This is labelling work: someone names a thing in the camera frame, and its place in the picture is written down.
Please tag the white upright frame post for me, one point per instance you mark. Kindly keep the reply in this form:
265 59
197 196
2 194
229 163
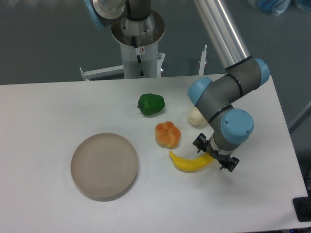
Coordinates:
203 61

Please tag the yellow banana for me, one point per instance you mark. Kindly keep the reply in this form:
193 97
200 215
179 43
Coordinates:
191 165

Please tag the black device at table edge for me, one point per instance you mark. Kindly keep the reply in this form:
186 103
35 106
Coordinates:
302 206

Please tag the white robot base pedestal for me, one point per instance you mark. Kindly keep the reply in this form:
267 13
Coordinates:
138 42

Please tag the white metal frame bracket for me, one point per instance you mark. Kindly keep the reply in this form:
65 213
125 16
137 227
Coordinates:
103 73

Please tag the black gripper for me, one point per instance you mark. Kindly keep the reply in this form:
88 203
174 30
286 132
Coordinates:
223 156

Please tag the beige round plate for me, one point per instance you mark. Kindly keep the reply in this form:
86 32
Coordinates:
104 166

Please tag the blue plastic bag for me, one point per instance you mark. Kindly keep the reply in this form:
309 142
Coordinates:
277 7

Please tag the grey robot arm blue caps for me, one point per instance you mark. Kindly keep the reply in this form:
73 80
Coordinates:
213 99

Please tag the green bell pepper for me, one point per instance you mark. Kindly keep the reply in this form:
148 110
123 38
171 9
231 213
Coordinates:
150 104

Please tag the orange bread roll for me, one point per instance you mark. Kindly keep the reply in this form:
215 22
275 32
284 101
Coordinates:
167 135

